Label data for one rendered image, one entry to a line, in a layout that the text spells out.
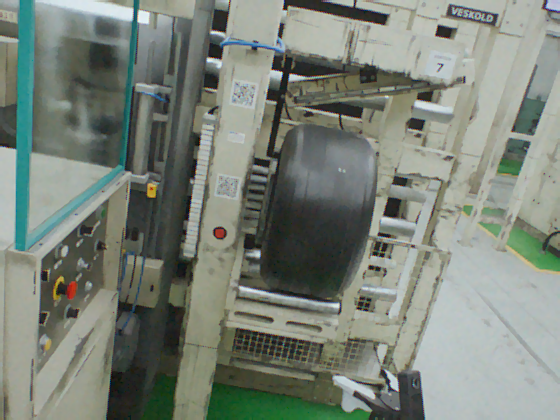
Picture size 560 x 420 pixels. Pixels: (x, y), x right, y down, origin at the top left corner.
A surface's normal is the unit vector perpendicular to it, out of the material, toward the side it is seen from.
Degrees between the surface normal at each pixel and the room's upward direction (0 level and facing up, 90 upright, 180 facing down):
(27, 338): 90
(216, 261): 90
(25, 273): 90
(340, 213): 71
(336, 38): 90
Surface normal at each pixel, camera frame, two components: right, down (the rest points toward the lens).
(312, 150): 0.14, -0.56
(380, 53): -0.03, 0.33
